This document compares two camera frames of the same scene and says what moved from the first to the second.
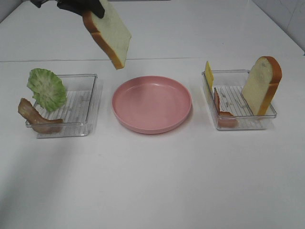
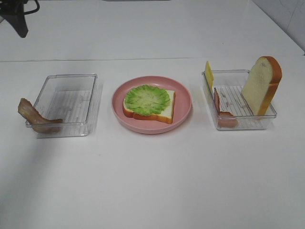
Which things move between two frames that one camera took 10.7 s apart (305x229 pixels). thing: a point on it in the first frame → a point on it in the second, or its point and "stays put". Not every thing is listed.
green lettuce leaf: x=49 y=90 → x=147 y=99
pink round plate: x=151 y=104 stays put
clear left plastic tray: x=81 y=112 stays put
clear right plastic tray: x=228 y=105 stays put
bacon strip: x=226 y=119 stays put
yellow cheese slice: x=209 y=75 stays put
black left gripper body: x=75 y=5 → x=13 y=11
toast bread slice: x=111 y=32 → x=166 y=116
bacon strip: x=38 y=122 stays put
